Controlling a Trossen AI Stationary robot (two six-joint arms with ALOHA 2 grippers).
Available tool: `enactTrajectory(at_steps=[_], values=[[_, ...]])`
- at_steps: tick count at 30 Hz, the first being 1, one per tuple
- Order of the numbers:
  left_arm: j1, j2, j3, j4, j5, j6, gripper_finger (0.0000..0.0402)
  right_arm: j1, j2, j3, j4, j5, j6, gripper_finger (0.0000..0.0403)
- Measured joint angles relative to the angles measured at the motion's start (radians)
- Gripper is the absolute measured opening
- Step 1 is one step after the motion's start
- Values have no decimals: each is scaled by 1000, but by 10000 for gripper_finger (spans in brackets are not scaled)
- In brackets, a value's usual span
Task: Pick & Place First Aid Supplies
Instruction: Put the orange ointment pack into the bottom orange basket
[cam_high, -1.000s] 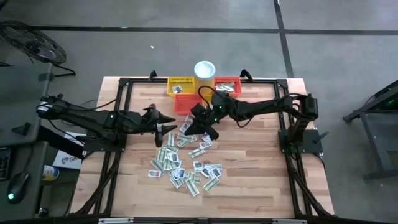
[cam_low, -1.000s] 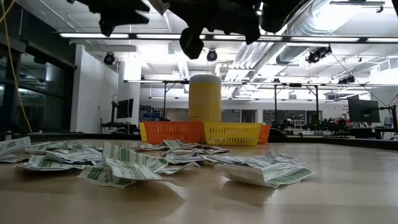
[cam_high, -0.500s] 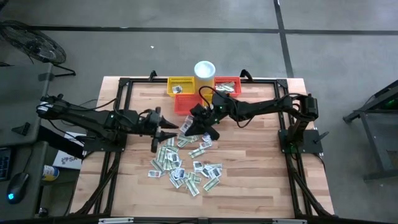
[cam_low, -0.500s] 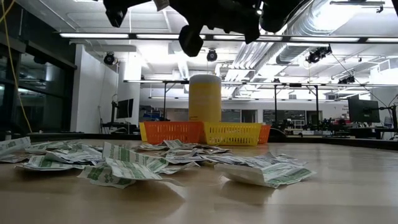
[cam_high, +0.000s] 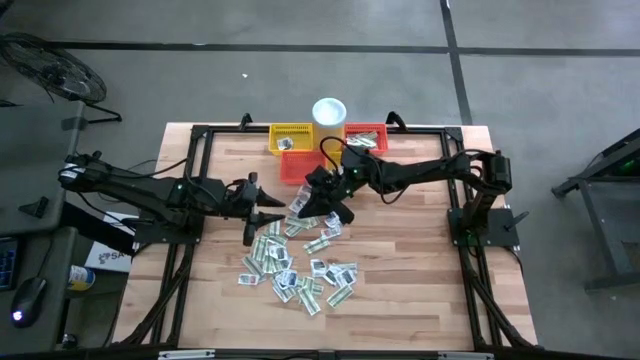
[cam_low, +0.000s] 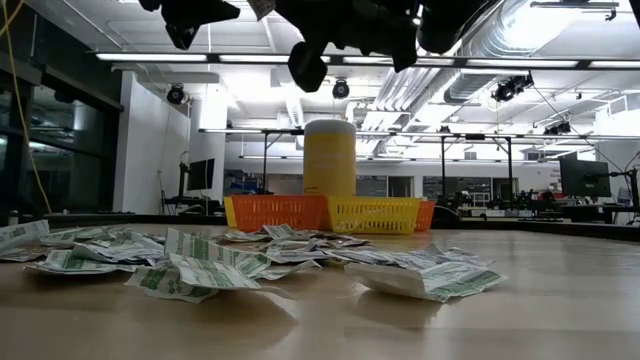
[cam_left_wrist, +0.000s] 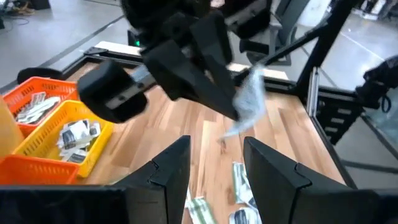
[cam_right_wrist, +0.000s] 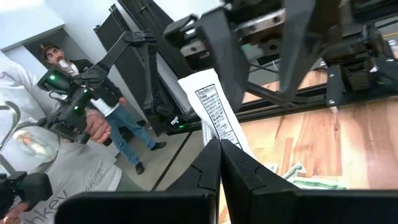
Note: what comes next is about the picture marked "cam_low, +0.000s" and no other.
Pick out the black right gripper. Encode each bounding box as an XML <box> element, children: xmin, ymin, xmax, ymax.
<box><xmin>274</xmin><ymin>0</ymin><xmax>420</xmax><ymax>94</ymax></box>

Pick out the orange plastic basket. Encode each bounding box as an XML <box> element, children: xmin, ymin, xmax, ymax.
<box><xmin>230</xmin><ymin>194</ymin><xmax>329</xmax><ymax>233</ymax></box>
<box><xmin>415</xmin><ymin>199</ymin><xmax>437</xmax><ymax>232</ymax></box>

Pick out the yellow canister white lid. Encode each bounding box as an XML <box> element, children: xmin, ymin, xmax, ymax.
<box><xmin>302</xmin><ymin>118</ymin><xmax>358</xmax><ymax>197</ymax></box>

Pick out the black computer monitor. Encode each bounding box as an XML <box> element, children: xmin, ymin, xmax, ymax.
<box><xmin>559</xmin><ymin>158</ymin><xmax>612</xmax><ymax>199</ymax></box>
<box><xmin>187</xmin><ymin>158</ymin><xmax>216</xmax><ymax>192</ymax></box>

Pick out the dark office desk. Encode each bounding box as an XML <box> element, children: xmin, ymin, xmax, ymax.
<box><xmin>160</xmin><ymin>195</ymin><xmax>224</xmax><ymax>217</ymax></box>
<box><xmin>562</xmin><ymin>202</ymin><xmax>640</xmax><ymax>225</ymax></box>

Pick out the silver round ventilation duct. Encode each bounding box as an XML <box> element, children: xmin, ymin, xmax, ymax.
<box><xmin>442</xmin><ymin>0</ymin><xmax>534</xmax><ymax>105</ymax></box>

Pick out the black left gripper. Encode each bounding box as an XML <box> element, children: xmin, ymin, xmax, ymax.
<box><xmin>138</xmin><ymin>0</ymin><xmax>241</xmax><ymax>51</ymax></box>

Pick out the long overhead light bar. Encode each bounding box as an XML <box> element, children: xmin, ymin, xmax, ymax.
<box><xmin>94</xmin><ymin>51</ymin><xmax>640</xmax><ymax>71</ymax></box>

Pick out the yellow cable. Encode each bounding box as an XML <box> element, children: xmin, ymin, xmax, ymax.
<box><xmin>0</xmin><ymin>0</ymin><xmax>53</xmax><ymax>215</ymax></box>

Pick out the yellow plastic basket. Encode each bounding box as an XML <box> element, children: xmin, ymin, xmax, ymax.
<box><xmin>327</xmin><ymin>196</ymin><xmax>423</xmax><ymax>236</ymax></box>
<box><xmin>222</xmin><ymin>195</ymin><xmax>239</xmax><ymax>229</ymax></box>

